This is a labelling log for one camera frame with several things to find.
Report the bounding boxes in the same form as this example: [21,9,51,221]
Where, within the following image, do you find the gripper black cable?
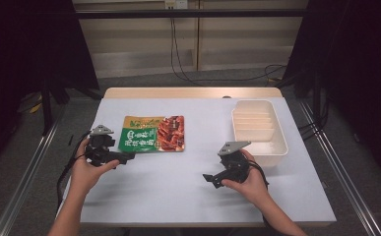
[248,159,271,190]
[55,130,93,214]

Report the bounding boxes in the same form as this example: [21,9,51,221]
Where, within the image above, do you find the black metal stand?
[276,58,327,132]
[39,78,71,137]

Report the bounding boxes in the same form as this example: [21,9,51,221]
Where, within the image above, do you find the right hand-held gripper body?
[217,141,252,184]

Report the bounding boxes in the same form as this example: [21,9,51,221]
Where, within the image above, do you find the green and red food packet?
[117,115,186,153]

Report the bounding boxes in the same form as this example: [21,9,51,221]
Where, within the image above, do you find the white table cloth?
[57,96,338,226]

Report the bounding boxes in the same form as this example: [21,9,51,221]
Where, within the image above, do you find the white wall socket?
[164,0,189,10]

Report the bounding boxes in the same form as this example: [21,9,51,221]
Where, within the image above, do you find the white plastic bin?
[230,99,289,167]

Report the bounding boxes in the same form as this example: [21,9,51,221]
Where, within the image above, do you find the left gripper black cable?
[55,130,93,214]

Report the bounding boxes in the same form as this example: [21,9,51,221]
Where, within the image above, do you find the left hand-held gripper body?
[85,124,121,167]

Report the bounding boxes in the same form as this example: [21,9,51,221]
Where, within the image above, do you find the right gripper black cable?
[248,159,271,190]

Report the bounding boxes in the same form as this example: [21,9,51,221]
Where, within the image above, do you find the aluminium rail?
[0,104,68,236]
[297,99,381,236]

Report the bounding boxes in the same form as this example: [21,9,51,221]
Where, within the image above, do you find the black crossbar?
[74,9,310,20]

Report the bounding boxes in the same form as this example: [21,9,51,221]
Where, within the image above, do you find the person's left hand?
[69,138,121,199]

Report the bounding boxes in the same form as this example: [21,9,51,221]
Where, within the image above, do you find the person's right hand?
[221,148,273,206]

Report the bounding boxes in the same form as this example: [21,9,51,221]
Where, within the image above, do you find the black floor cable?
[169,18,289,85]

